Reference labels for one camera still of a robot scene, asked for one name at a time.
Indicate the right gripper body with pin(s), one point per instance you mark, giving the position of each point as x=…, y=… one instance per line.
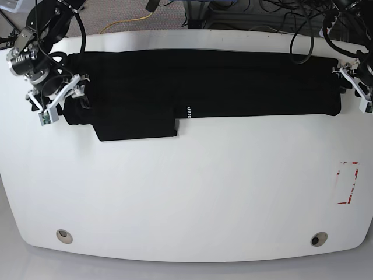
x=52, y=81

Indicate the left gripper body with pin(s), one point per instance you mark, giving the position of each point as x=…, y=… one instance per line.
x=359, y=75

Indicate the black T-shirt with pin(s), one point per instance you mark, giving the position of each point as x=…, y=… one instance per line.
x=141, y=94

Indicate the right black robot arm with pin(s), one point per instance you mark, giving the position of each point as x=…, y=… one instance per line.
x=47, y=23

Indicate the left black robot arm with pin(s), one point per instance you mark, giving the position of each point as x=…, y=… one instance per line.
x=358, y=17

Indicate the black tripod stand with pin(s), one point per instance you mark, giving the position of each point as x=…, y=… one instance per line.
x=9, y=42

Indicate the red tape rectangle marking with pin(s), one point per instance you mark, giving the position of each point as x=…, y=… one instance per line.
x=345, y=184

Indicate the clear plastic storage box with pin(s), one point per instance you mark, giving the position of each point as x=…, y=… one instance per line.
x=16, y=6

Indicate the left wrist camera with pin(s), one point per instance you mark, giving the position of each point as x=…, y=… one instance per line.
x=365, y=106

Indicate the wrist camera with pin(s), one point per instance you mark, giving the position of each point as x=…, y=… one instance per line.
x=48, y=116
x=365, y=106

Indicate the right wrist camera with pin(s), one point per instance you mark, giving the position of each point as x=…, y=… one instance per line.
x=48, y=116

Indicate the left table cable grommet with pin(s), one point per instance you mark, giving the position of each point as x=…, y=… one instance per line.
x=64, y=236

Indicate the table cable grommet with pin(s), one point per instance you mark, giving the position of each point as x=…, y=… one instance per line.
x=64, y=236
x=319, y=239

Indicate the right table cable grommet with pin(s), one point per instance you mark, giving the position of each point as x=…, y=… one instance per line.
x=319, y=239

